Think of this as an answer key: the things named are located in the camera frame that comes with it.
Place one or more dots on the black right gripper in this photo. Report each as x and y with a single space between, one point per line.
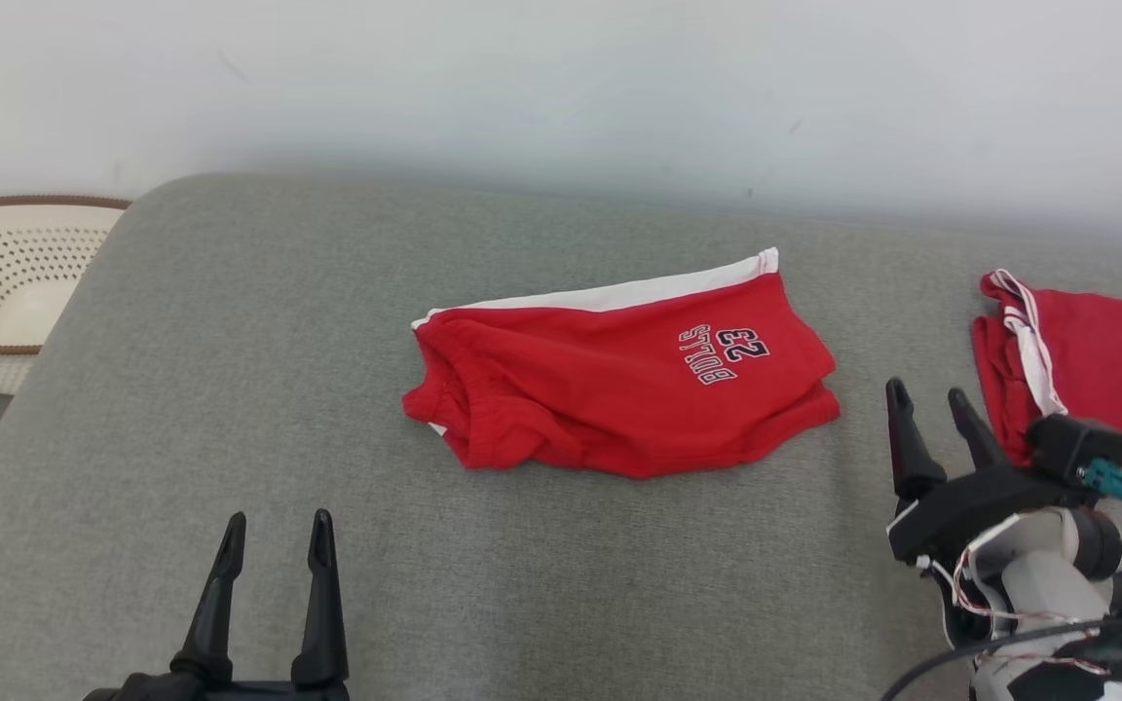
970 506

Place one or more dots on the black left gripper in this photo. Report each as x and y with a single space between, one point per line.
230 693

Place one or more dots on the red jersey with white sleeves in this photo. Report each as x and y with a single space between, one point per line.
1106 370

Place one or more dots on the red shorts with white stripe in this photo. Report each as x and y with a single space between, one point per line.
600 389

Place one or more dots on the grey fabric sofa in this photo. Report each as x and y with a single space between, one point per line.
327 389

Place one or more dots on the cream perforated laundry basket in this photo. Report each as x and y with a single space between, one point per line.
6 282

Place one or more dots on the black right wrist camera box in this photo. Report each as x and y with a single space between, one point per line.
1072 443

